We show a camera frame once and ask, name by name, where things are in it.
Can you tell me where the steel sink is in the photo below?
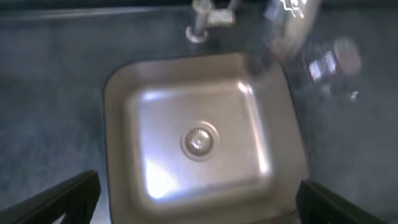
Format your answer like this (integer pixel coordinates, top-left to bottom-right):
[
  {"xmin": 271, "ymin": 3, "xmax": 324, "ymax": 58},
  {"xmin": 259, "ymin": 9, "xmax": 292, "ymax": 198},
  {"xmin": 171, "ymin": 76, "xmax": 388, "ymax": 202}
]
[{"xmin": 104, "ymin": 52, "xmax": 310, "ymax": 224}]

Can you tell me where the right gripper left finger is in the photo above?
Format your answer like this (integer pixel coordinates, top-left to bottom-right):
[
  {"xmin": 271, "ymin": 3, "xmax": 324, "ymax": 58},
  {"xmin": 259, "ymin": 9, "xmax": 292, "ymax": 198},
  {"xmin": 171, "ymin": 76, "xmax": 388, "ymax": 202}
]
[{"xmin": 0, "ymin": 169, "xmax": 101, "ymax": 224}]

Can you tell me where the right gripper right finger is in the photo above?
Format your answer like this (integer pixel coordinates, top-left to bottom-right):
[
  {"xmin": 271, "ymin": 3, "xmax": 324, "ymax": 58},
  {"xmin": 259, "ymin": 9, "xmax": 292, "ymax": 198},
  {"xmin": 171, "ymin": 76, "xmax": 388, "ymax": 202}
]
[{"xmin": 295, "ymin": 179, "xmax": 389, "ymax": 224}]

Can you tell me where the steel tap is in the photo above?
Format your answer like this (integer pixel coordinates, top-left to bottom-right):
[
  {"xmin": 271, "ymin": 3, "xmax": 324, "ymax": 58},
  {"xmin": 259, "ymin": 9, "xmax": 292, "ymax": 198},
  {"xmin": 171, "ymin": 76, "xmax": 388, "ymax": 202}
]
[{"xmin": 185, "ymin": 0, "xmax": 323, "ymax": 62}]

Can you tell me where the dark bottle with white label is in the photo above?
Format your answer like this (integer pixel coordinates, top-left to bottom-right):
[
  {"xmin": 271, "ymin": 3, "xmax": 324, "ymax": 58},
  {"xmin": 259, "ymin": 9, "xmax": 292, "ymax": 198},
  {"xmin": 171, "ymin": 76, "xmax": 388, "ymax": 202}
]
[{"xmin": 307, "ymin": 37, "xmax": 363, "ymax": 94}]

